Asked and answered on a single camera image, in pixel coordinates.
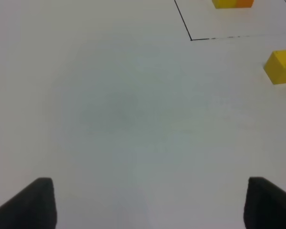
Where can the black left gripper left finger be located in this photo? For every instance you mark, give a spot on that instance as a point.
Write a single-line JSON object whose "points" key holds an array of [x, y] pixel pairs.
{"points": [[32, 208]]}

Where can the orange template block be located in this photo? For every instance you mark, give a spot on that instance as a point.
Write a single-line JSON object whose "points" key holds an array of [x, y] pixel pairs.
{"points": [[244, 3]]}

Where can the yellow template block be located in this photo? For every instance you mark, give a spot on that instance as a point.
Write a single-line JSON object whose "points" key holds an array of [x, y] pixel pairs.
{"points": [[224, 4]]}

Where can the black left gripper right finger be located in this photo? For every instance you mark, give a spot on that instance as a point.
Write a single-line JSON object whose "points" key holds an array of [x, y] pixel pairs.
{"points": [[265, 205]]}

